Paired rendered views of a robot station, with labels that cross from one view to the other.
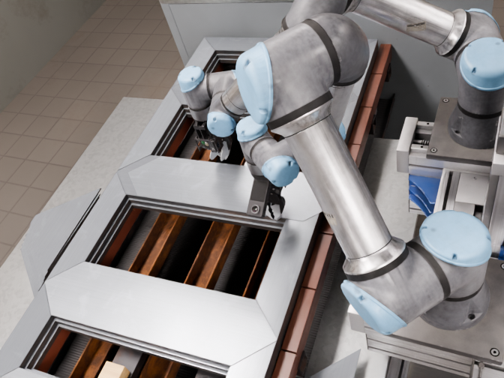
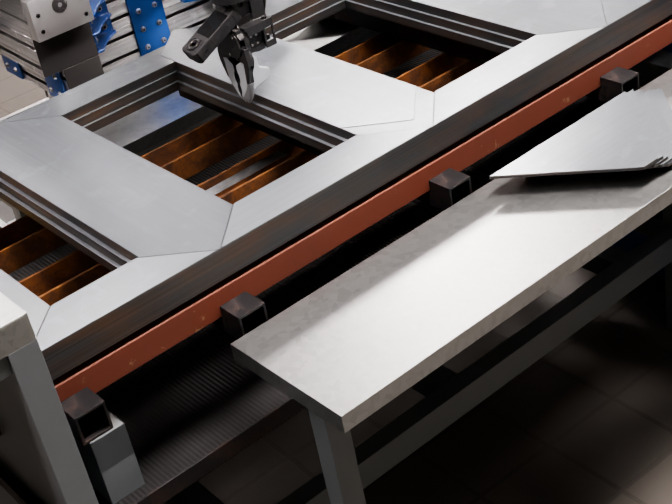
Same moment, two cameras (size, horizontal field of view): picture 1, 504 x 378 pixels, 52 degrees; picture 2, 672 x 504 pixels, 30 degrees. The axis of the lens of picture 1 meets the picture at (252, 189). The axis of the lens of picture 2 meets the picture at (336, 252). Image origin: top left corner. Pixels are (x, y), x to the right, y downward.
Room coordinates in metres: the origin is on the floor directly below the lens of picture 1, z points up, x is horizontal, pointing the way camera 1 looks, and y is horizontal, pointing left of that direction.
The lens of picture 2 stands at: (3.16, 0.92, 1.85)
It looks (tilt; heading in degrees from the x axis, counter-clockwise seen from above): 33 degrees down; 202
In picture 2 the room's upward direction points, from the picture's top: 12 degrees counter-clockwise
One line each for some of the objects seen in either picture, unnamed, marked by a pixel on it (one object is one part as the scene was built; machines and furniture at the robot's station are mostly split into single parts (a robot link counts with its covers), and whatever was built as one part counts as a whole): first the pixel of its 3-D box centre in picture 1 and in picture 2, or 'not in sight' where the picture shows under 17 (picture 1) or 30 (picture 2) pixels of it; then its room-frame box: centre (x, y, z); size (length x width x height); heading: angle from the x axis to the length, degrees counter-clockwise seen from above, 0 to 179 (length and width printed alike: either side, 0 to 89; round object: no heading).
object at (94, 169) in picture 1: (76, 209); (564, 201); (1.39, 0.63, 0.74); 1.20 x 0.26 x 0.03; 146
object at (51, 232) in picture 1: (49, 236); (621, 145); (1.27, 0.72, 0.77); 0.45 x 0.20 x 0.04; 146
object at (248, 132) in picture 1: (255, 140); not in sight; (0.95, -0.05, 1.17); 0.09 x 0.08 x 0.11; 14
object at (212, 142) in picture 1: (209, 130); (240, 21); (1.23, 0.06, 1.02); 0.09 x 0.08 x 0.12; 146
